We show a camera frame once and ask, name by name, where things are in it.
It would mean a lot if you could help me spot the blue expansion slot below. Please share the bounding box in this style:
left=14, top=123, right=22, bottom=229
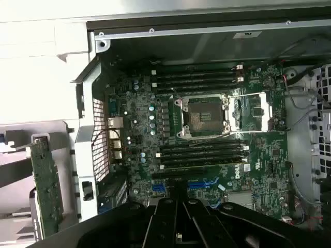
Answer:
left=152, top=180, right=219, bottom=193

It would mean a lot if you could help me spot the silver chipset heatsink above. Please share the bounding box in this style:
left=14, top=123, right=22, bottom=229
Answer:
left=227, top=191, right=255, bottom=206

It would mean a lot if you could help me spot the long black expansion slot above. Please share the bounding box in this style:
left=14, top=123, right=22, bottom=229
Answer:
left=151, top=167, right=206, bottom=179

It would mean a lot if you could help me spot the black RAM slot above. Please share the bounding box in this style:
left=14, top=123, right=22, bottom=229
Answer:
left=152, top=73, right=245, bottom=81
left=152, top=87, right=245, bottom=95
left=159, top=149, right=249, bottom=157
left=152, top=80, right=245, bottom=88
left=152, top=64, right=245, bottom=74
left=159, top=143, right=249, bottom=151
left=159, top=156, right=249, bottom=163

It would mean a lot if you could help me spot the CPU socket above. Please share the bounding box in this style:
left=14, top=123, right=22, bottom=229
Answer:
left=175, top=94, right=232, bottom=138

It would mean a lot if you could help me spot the open black PC case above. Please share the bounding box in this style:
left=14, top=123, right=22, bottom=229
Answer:
left=71, top=11, right=331, bottom=248

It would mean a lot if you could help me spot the green motherboard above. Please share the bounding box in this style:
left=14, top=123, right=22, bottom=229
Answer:
left=104, top=61, right=293, bottom=225

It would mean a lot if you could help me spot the thin locking lever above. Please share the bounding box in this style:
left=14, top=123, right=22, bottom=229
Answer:
left=170, top=86, right=183, bottom=101

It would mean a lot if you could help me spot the grey parts rack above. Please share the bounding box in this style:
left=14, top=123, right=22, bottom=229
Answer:
left=0, top=120, right=80, bottom=248

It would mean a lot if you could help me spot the grey metal disk bay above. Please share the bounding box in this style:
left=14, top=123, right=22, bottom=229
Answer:
left=309, top=61, right=331, bottom=187

